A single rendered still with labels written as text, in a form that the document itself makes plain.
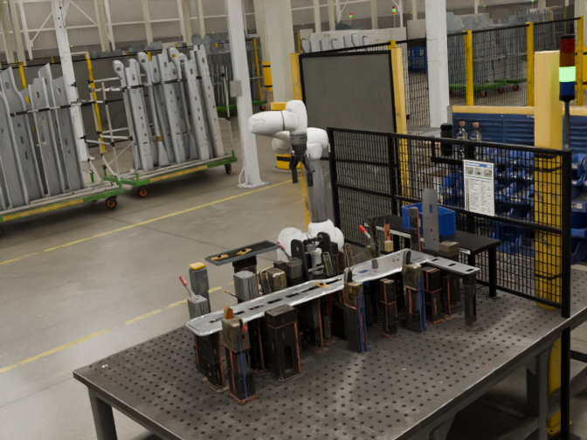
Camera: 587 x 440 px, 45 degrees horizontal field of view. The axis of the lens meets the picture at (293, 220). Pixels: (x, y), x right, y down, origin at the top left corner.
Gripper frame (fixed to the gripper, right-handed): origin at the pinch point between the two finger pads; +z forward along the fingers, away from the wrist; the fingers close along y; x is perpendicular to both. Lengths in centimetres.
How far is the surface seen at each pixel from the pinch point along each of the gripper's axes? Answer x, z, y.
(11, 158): 1, 52, -670
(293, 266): -16.8, 38.6, 9.4
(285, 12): 432, -99, -652
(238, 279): -48, 37, 10
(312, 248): -4.3, 32.2, 9.5
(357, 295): -7, 47, 47
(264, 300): -42, 46, 21
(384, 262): 31, 46, 23
